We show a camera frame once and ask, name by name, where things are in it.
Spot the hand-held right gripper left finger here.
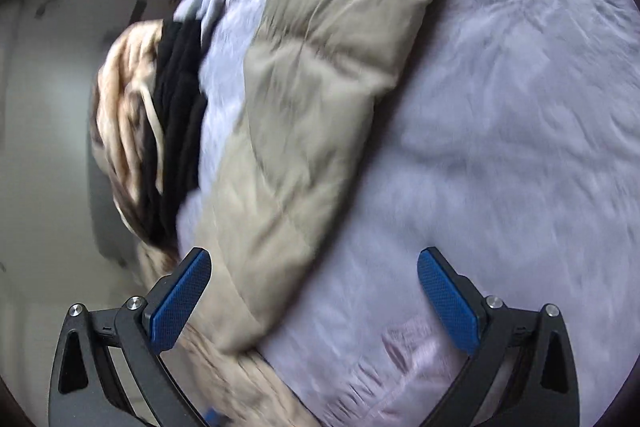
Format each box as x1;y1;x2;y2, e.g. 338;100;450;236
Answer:
48;247;213;427

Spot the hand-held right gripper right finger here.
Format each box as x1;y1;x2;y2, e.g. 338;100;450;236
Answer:
416;247;581;427

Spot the beige puffer jacket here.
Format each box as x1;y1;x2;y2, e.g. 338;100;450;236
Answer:
187;0;454;355

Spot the lavender fleece blanket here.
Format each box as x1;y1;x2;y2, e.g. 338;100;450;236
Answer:
172;0;640;427

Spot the black and tan patterned blanket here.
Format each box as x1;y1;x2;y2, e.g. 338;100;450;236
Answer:
137;19;217;249

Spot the tan patterned garment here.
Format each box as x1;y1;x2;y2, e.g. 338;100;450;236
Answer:
89;19;321;427

